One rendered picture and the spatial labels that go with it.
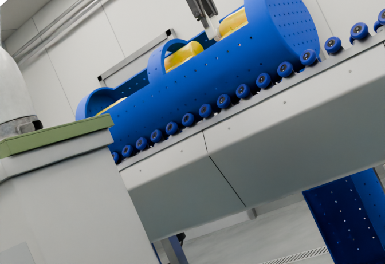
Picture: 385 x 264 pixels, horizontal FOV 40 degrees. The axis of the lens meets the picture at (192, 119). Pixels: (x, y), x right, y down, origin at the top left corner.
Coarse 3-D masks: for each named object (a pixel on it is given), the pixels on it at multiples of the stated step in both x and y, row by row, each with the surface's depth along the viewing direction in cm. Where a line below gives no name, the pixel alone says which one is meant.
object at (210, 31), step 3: (207, 18) 164; (207, 21) 164; (210, 21) 164; (210, 24) 163; (210, 27) 164; (213, 27) 164; (207, 30) 164; (210, 30) 164; (213, 30) 163; (207, 33) 165; (210, 33) 164; (213, 33) 163; (207, 36) 165; (210, 36) 164; (213, 36) 164; (216, 36) 164; (210, 39) 164
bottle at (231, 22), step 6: (240, 12) 156; (228, 18) 159; (234, 18) 157; (240, 18) 156; (246, 18) 155; (222, 24) 161; (228, 24) 159; (234, 24) 158; (240, 24) 157; (222, 30) 161; (228, 30) 159; (222, 36) 162
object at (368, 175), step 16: (352, 176) 191; (368, 176) 194; (304, 192) 209; (320, 192) 217; (336, 192) 218; (352, 192) 216; (368, 192) 192; (320, 208) 214; (336, 208) 217; (352, 208) 217; (368, 208) 190; (384, 208) 193; (320, 224) 210; (336, 224) 216; (352, 224) 217; (368, 224) 215; (384, 224) 191; (336, 240) 214; (352, 240) 216; (368, 240) 216; (384, 240) 190; (336, 256) 210; (352, 256) 215; (368, 256) 216; (384, 256) 214
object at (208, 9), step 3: (201, 0) 168; (204, 0) 168; (207, 0) 168; (204, 3) 168; (207, 3) 168; (204, 6) 169; (207, 6) 168; (210, 6) 168; (204, 9) 169; (207, 9) 168; (210, 9) 168; (213, 9) 169; (207, 12) 169; (210, 12) 168; (213, 12) 168; (207, 15) 169; (216, 15) 168
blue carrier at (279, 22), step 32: (256, 0) 142; (288, 0) 153; (256, 32) 142; (288, 32) 144; (160, 64) 165; (192, 64) 156; (224, 64) 151; (256, 64) 147; (96, 96) 204; (128, 96) 207; (160, 96) 166; (192, 96) 161; (128, 128) 178; (160, 128) 175
